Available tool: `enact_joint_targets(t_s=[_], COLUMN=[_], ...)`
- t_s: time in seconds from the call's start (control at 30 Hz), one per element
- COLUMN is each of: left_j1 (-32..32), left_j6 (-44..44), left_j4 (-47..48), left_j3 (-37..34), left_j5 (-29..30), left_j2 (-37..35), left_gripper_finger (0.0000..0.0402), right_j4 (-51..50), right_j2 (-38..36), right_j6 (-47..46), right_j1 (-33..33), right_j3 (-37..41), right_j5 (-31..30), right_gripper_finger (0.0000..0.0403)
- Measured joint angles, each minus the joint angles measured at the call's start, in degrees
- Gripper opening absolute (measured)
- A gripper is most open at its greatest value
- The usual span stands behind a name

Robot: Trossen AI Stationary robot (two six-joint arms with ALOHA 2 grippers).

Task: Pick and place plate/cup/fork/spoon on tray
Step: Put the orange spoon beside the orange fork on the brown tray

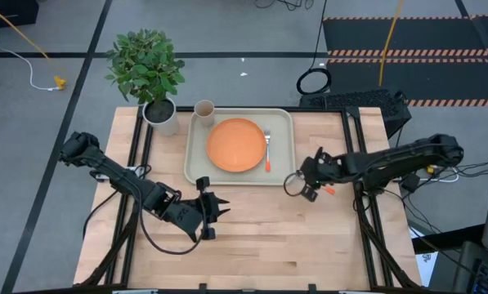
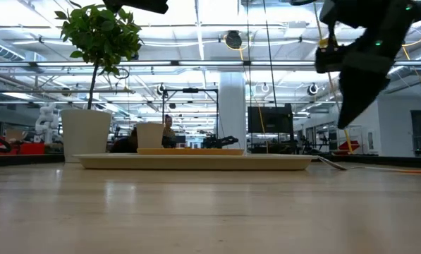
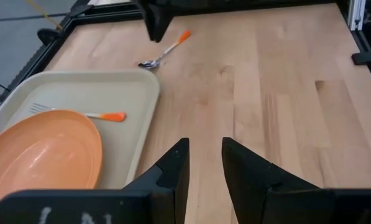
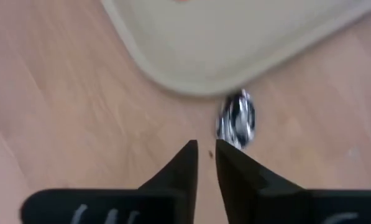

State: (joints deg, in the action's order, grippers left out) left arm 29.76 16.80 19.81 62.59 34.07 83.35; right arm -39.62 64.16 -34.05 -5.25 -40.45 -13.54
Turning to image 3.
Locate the beige plastic tray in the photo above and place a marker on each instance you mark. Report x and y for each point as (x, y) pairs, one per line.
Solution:
(126, 93)

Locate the black table frame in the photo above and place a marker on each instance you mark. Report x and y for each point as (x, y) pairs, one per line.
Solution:
(110, 15)

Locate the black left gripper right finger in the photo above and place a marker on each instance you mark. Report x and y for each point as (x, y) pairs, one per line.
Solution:
(266, 193)

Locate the black round caster foot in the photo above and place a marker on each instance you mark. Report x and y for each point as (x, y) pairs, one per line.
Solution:
(48, 36)

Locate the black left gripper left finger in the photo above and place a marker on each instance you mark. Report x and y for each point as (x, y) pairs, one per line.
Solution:
(160, 193)

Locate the orange bowl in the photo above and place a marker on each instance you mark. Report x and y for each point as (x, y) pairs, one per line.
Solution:
(45, 155)

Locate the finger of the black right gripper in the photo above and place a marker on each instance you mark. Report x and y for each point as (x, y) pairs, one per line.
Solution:
(151, 21)
(163, 21)

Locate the black frame bracket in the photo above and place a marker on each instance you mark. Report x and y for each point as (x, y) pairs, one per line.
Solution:
(368, 58)

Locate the silver aluminium frame post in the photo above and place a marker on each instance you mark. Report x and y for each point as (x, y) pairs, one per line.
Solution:
(356, 14)

